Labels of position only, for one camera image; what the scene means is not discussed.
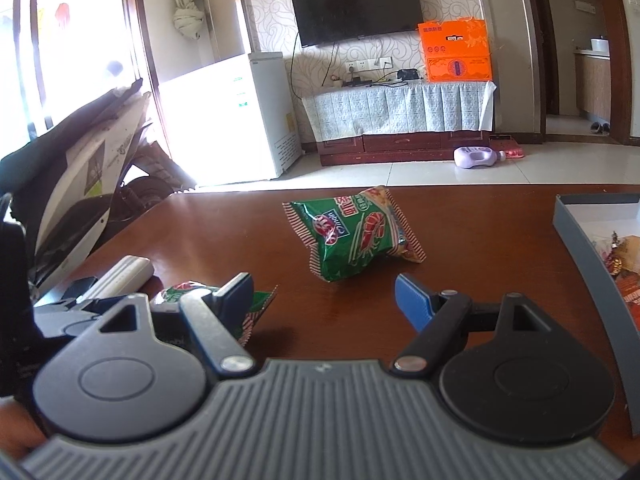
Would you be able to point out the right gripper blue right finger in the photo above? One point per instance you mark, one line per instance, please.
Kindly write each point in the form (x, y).
(418, 303)

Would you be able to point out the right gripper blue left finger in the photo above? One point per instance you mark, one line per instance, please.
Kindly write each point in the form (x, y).
(231, 302)

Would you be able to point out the green shrimp chips bag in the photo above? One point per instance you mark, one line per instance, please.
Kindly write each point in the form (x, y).
(345, 233)
(165, 310)

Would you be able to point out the orange square snack packet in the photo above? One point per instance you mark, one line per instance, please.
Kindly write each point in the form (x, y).
(629, 287)

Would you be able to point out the brown foil candy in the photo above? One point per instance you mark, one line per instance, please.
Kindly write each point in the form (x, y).
(623, 255)

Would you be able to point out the person's left hand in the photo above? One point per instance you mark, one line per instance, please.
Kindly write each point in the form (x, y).
(19, 433)

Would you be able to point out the white remote control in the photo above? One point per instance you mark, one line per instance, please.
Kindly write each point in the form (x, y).
(124, 278)

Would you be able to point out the purple detergent bottle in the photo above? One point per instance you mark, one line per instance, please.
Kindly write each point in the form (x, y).
(470, 157)

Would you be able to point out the red wooden tv cabinet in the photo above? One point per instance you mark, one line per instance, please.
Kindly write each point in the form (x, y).
(407, 147)

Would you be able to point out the white chest freezer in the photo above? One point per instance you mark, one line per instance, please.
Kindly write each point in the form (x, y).
(232, 121)

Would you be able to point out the grey shallow cardboard box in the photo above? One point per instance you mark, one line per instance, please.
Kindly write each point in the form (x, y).
(581, 220)

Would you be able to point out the white patterned cabinet cloth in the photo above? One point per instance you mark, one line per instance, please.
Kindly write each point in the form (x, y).
(411, 107)

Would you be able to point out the black router box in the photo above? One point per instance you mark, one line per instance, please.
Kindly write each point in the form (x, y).
(408, 74)

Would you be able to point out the pair of slippers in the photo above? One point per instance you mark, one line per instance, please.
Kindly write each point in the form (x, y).
(602, 128)

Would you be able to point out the orange gift box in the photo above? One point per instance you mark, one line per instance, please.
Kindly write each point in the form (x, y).
(456, 50)

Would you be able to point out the wooden kitchen cabinet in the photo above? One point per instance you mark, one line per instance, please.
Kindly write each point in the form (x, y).
(593, 86)

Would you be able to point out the black wall television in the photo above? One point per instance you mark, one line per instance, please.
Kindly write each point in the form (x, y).
(321, 22)

